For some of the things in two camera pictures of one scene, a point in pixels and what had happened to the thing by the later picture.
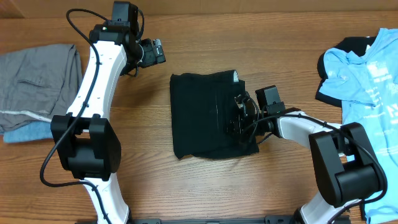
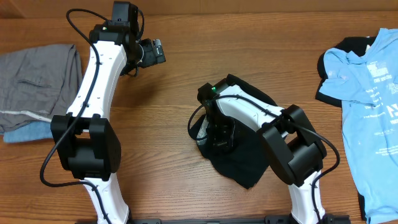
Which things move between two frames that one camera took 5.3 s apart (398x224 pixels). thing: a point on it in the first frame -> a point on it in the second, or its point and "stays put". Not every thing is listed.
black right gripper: (239, 121) -> (219, 142)
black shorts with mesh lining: (202, 103) -> (248, 159)
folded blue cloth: (34, 130) stays put
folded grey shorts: (37, 82) stays put
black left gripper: (151, 58) stays put
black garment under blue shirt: (356, 45) stays put
